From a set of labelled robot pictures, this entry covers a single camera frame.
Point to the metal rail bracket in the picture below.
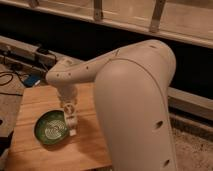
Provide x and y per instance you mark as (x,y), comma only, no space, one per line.
(156,17)
(97,13)

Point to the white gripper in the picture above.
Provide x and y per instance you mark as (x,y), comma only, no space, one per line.
(68,94)

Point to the green ceramic bowl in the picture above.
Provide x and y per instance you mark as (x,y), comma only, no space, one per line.
(51,128)

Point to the small white bottle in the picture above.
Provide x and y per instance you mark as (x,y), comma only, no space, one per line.
(70,118)

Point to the blue box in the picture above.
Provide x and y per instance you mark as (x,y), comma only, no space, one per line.
(31,80)

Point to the wooden board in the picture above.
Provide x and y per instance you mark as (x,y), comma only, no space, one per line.
(85,151)

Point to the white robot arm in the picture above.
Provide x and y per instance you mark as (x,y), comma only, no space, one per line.
(131,101)

